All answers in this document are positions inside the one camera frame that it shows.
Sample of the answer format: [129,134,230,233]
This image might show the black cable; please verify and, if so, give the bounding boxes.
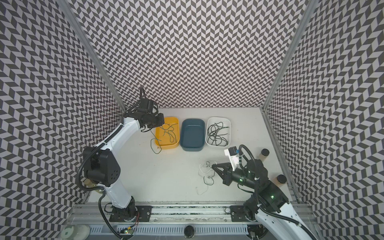
[206,121,230,147]

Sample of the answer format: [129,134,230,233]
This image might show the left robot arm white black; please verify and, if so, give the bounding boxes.
[76,87,165,222]

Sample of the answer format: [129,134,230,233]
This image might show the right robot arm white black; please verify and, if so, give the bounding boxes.
[212,145,317,240]

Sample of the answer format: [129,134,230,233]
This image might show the spice jar black lid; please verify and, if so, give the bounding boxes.
[258,149,270,161]
[273,174,287,187]

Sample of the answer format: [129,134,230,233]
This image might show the yellow plastic bin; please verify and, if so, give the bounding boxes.
[155,117,180,150]

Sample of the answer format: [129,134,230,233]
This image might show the white plastic bin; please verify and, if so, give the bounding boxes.
[206,117,232,148]

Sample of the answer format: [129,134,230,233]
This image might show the dark teal plastic bin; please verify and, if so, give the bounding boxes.
[180,119,206,152]

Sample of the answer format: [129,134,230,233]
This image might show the small yellow round object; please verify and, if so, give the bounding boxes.
[83,179,103,193]

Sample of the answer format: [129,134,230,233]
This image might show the white tape roll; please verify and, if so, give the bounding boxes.
[59,225,91,240]

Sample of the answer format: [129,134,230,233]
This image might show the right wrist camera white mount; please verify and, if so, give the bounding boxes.
[224,146,240,171]

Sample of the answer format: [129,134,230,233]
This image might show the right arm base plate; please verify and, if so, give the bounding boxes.
[230,206,256,222]

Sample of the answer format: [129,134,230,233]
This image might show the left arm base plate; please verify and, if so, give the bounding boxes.
[109,206,153,223]

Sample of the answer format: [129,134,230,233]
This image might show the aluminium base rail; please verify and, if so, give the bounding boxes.
[67,202,243,224]

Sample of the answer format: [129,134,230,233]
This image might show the left corner aluminium post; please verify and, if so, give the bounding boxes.
[56,0,126,110]

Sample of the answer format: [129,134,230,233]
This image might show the corner aluminium post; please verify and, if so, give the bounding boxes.
[262,0,319,112]
[56,0,126,110]

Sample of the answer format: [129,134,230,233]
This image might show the right corner aluminium post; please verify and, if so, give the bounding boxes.
[262,0,319,112]

